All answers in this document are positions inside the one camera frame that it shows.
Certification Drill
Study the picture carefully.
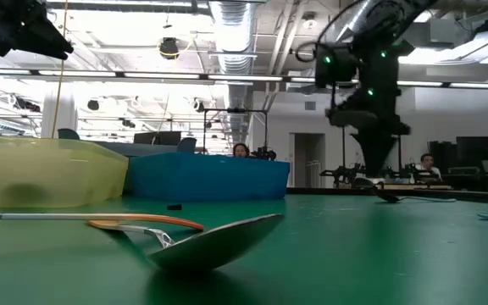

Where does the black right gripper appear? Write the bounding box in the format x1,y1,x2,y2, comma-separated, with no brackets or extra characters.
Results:
326,95,411,179

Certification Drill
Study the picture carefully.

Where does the orange-handled metal spoon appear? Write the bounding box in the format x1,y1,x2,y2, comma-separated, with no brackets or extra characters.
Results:
0,211,206,232
89,213,286,272

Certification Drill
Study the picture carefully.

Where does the person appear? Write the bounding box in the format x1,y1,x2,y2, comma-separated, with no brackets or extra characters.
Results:
415,152,444,180
232,142,252,158

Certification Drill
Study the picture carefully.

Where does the grey-blue plastic bin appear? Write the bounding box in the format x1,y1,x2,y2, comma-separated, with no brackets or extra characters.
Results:
56,128,197,158

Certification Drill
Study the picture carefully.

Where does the black monitor on stand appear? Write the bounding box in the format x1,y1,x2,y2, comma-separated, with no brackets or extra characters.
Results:
428,135,488,192

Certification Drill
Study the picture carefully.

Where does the black ceiling dome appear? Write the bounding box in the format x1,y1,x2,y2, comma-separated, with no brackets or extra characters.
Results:
158,36,181,61

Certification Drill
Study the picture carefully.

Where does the translucent yellow-green plastic bin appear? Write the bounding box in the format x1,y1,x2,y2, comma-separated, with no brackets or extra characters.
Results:
0,135,130,208

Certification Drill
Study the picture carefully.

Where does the green table mat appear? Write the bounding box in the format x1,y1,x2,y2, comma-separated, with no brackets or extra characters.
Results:
0,192,488,305

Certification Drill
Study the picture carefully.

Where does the black background monitor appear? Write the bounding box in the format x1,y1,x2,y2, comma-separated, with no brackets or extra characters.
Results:
132,130,182,147

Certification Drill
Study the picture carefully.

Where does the blue shallow plastic bin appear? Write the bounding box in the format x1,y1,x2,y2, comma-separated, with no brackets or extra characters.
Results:
128,152,291,201

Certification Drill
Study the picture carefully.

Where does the long ceiling light bar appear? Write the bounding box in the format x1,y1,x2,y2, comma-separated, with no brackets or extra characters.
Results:
0,69,488,91

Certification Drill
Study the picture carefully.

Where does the yellow hanging cord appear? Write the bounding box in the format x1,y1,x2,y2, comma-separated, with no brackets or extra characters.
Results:
52,0,69,139

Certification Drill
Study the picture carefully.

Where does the slanted silver ceiling duct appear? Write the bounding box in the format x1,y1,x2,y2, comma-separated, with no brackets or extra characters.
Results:
320,0,374,43

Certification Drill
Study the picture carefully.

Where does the large silver ceiling duct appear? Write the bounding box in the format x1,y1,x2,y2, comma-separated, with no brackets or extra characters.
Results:
208,0,258,158

